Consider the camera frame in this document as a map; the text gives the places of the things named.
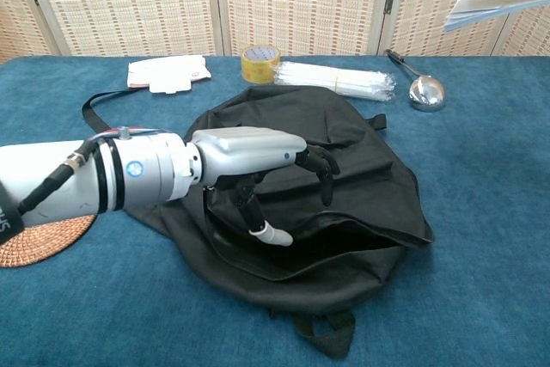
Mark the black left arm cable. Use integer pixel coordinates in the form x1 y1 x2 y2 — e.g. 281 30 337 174
16 143 100 216

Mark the bundle of wrapped white straws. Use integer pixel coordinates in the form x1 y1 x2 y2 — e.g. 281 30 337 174
273 61 396 104

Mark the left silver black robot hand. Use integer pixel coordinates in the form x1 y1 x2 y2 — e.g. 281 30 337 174
188 125 341 248

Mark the yellow packing tape roll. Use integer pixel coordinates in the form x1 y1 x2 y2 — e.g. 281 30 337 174
240 45 282 84

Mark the black backpack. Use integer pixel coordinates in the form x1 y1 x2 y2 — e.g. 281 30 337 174
81 85 436 360

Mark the metal ladle with black handle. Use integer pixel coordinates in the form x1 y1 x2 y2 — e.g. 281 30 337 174
385 48 446 113

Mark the blue felt table cover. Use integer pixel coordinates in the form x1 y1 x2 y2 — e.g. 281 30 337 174
0 55 550 367

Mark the flattened white paper carton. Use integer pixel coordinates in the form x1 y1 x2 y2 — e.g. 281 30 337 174
126 54 212 95

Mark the round woven brown coaster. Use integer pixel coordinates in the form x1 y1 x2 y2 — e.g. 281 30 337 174
0 214 96 269

